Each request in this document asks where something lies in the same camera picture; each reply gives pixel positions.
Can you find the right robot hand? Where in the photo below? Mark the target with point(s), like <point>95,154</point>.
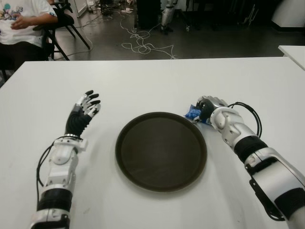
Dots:
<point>214,102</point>

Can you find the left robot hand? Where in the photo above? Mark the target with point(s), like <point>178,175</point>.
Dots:
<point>76,121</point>

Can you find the blue Oreo packet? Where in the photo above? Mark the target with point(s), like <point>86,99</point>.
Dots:
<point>191,112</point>

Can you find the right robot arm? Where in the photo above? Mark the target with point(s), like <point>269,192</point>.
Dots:
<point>262,167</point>

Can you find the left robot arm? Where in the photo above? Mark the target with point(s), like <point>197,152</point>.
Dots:
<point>59,167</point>

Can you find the round dark brown tray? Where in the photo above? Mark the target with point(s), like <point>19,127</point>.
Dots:
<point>162,152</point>

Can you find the white side table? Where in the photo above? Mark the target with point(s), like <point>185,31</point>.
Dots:
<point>295,53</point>

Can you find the black folding chair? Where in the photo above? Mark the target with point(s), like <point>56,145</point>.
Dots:
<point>63,17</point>

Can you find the seated person white t-shirt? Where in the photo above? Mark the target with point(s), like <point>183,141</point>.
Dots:
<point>19,33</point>

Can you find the black cabinet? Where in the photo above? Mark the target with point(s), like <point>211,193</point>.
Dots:
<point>147,14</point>

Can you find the white framed panel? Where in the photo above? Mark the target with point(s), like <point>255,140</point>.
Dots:
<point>79,7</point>

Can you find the white column black base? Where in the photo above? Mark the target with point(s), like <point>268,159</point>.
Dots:
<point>290,12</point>

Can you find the white power strip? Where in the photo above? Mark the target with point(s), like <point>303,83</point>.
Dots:
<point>127,10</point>

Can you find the silver folding frame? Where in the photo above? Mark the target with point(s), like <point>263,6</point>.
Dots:
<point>251,14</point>

